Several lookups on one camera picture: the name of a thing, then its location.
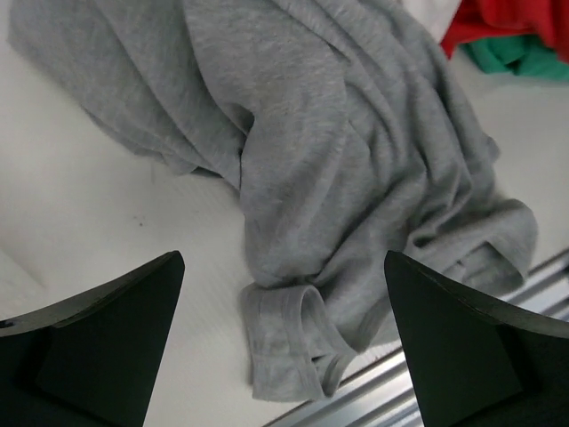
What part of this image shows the grey tank top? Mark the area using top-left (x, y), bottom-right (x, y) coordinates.
top-left (9, 1), bottom-right (537, 402)

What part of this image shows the white tank top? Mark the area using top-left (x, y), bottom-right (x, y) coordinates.
top-left (400, 0), bottom-right (461, 43)

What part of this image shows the green tank top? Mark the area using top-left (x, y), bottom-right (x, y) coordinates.
top-left (461, 35), bottom-right (568, 82)

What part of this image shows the red tank top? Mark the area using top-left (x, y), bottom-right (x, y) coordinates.
top-left (438, 0), bottom-right (569, 59)

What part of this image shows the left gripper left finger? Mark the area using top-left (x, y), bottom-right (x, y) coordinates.
top-left (1, 251), bottom-right (185, 426)

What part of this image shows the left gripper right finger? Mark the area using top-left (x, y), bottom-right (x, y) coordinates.
top-left (384, 251), bottom-right (568, 426)

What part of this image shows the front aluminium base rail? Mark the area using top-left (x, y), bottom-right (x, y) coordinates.
top-left (269, 250), bottom-right (568, 427)

